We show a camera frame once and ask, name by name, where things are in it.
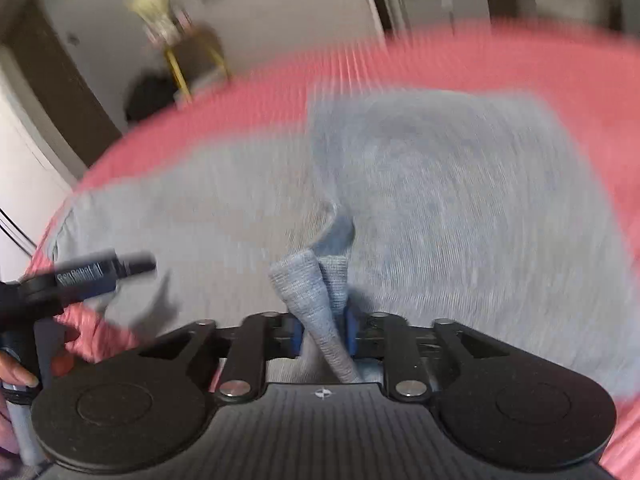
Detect brown wooden door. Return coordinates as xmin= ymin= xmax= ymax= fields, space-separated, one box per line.
xmin=0 ymin=0 xmax=124 ymax=181

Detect yellow side table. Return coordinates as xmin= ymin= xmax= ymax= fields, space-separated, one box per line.
xmin=162 ymin=27 xmax=233 ymax=103

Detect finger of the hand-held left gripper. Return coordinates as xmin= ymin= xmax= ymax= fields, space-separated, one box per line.
xmin=114 ymin=252 xmax=157 ymax=278

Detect pale yellow flower bouquet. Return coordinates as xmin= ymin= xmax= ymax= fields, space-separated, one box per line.
xmin=125 ymin=0 xmax=185 ymax=45

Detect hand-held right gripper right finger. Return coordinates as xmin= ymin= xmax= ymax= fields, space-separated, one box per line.
xmin=344 ymin=310 xmax=507 ymax=404

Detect dark cloth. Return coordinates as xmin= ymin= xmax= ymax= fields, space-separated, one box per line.
xmin=122 ymin=71 xmax=182 ymax=124

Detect pink ribbed blanket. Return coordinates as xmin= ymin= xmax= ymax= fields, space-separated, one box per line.
xmin=22 ymin=17 xmax=640 ymax=480

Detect grey pants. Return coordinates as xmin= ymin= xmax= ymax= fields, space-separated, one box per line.
xmin=47 ymin=87 xmax=640 ymax=402

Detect black cable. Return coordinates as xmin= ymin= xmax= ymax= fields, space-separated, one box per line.
xmin=0 ymin=207 xmax=39 ymax=257

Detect person's left hand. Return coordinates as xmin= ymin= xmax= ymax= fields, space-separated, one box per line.
xmin=0 ymin=348 xmax=41 ymax=389

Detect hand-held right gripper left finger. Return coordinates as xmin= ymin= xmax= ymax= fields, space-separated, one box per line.
xmin=137 ymin=311 xmax=304 ymax=404

